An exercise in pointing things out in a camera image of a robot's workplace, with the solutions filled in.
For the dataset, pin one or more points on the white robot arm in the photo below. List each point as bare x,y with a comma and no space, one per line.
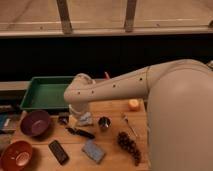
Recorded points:
179,106

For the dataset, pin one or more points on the grey cup with red tool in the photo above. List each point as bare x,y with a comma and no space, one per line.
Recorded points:
107,76

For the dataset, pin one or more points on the purple bowl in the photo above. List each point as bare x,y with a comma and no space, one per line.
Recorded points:
35,123

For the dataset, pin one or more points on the small metal cup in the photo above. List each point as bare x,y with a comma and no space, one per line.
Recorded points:
104,123

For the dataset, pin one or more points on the dark grape bunch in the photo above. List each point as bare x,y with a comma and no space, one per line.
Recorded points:
130,146

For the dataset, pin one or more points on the red bowl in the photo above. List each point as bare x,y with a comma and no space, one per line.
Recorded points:
16,156

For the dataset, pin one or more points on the metal spoon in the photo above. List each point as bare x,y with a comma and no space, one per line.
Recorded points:
125,118

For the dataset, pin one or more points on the blue sponge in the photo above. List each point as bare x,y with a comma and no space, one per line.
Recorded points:
93,151

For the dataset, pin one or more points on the small dark block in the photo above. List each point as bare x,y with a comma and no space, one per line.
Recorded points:
63,118

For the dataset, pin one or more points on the orange fruit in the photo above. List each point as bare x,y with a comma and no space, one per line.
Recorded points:
133,104

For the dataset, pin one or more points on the black eraser block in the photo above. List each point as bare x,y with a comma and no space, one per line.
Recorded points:
59,152

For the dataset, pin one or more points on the green plastic tray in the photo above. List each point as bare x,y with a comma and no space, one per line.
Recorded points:
46,93

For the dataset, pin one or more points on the crumpled blue white package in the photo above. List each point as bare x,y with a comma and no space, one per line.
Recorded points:
85,120

